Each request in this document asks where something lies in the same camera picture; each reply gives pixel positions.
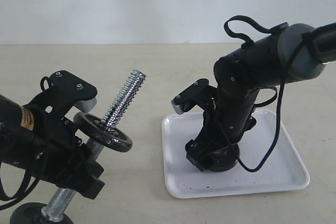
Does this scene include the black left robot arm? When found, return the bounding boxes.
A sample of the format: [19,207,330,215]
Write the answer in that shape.
[1,96,104,199]

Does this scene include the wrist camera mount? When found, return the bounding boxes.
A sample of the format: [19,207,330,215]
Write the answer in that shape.
[171,78,216,115]
[40,70,98,112]

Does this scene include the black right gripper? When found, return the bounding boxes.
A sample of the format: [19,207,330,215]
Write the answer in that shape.
[185,58,257,172]

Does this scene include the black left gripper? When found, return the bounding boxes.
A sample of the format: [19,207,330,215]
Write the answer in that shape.
[26,104,105,199]

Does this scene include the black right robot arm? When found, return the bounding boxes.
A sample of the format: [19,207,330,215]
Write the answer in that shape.
[175,23,335,172]

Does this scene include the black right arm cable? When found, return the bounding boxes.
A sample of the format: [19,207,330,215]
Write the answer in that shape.
[204,15,316,174]

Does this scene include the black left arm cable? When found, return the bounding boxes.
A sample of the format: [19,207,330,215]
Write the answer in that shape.
[0,124,40,202]

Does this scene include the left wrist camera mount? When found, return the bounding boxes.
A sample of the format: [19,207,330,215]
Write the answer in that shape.
[40,70,98,112]

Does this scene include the white plastic tray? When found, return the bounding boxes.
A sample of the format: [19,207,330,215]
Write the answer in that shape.
[161,112,310,199]

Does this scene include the black weight plate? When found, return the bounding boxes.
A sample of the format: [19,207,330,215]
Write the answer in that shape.
[208,144,240,172]

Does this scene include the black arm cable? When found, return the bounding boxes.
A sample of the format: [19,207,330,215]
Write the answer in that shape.
[0,124,40,202]
[204,15,316,174]

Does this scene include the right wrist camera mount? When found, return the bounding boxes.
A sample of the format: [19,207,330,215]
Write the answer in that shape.
[171,78,216,115]

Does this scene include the chrome threaded dumbbell bar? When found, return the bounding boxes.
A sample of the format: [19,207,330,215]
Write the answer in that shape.
[41,69,146,222]

